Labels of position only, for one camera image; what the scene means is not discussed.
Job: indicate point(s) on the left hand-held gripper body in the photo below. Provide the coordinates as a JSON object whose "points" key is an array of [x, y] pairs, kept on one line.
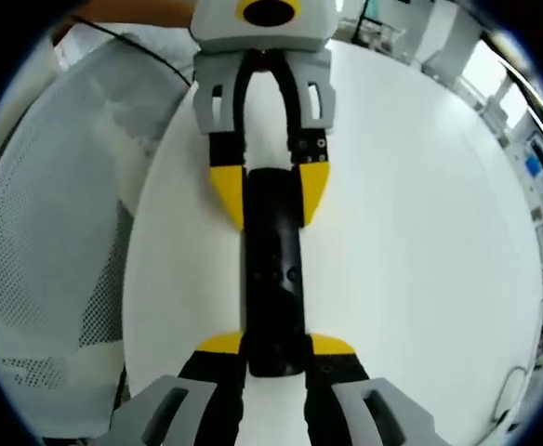
{"points": [[215, 32]]}

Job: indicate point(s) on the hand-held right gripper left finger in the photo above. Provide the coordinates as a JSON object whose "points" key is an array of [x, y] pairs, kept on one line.
{"points": [[183, 409]]}

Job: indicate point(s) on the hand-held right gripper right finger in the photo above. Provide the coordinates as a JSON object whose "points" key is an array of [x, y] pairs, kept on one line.
{"points": [[360, 413]]}

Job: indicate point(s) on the black remote control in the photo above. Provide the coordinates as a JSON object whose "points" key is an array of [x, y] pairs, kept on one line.
{"points": [[276, 279]]}

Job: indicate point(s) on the person's white shirt torso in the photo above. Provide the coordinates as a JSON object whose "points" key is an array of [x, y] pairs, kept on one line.
{"points": [[150, 39]]}

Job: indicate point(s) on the white mesh office chair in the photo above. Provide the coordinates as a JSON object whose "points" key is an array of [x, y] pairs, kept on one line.
{"points": [[34, 232]]}

